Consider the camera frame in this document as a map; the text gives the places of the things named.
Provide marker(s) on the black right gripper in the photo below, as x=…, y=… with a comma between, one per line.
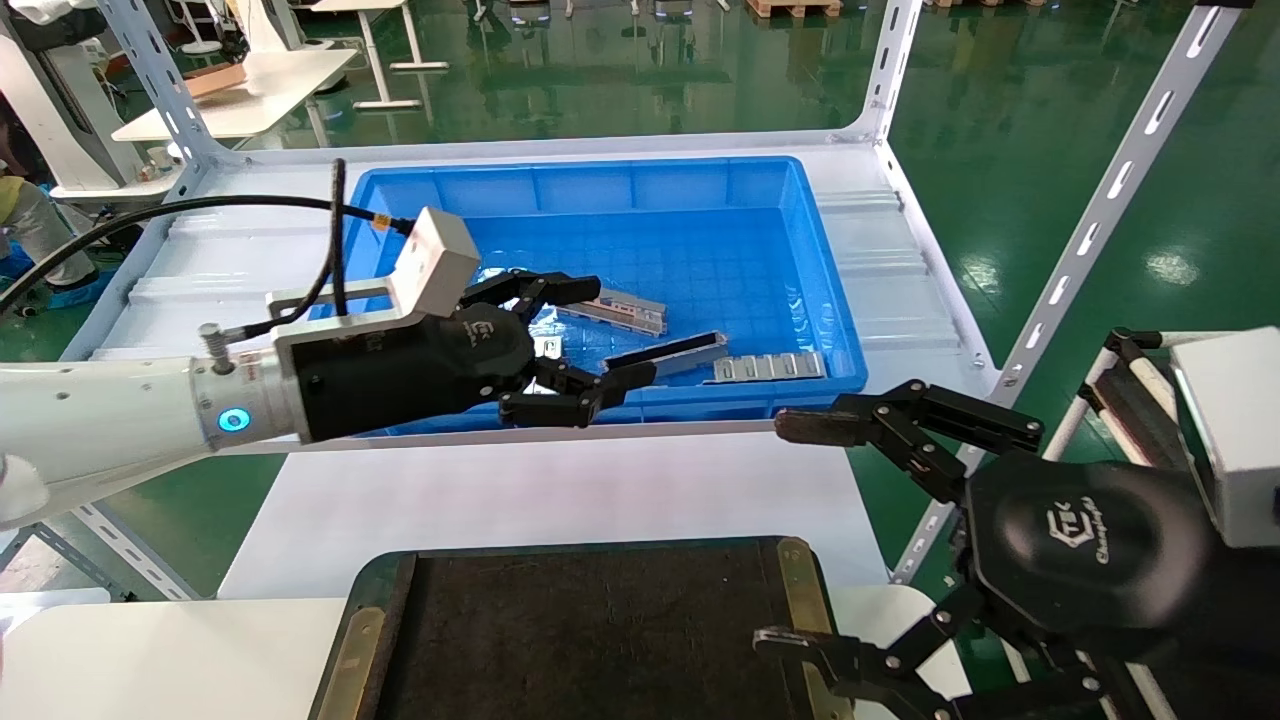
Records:
x=1090, y=545

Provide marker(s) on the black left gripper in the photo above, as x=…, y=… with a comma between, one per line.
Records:
x=400, y=375

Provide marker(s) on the grey metal channel part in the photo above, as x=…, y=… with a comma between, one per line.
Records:
x=630, y=310

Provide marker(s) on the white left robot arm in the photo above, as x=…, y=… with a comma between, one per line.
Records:
x=100, y=420

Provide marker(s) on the dark-slotted metal channel part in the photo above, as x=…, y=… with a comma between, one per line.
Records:
x=685, y=352

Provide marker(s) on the black container tray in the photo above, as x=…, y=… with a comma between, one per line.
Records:
x=600, y=620

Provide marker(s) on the blue plastic bin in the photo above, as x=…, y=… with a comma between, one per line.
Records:
x=680, y=240

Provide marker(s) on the white table with T-legs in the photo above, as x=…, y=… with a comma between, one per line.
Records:
x=385, y=104

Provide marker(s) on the white metal shelf rack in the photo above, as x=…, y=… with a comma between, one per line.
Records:
x=240, y=250

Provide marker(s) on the white background table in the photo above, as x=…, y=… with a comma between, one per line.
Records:
x=260, y=105

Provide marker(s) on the brown cardboard box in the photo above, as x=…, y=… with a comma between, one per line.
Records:
x=215, y=80

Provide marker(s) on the small white cup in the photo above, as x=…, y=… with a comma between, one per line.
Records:
x=158, y=160

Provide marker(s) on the black caster wheel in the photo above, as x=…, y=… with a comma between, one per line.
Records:
x=120, y=232

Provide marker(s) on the white round floor stand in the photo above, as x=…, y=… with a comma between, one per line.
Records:
x=200, y=45

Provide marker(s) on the seated person grey trousers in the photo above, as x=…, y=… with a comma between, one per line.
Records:
x=45, y=235

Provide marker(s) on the white machine housing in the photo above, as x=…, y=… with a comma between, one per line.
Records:
x=60, y=110

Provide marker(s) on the silver notched metal bracket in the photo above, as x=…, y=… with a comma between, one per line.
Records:
x=548, y=346

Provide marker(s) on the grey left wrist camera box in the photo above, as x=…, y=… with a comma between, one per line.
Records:
x=435, y=255

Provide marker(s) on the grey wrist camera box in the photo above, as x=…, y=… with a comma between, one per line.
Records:
x=435, y=255
x=1235, y=430

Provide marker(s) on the flat ribbed metal bracket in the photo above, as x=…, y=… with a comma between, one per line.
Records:
x=770, y=367

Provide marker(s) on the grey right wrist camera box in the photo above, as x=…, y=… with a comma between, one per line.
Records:
x=1235, y=430

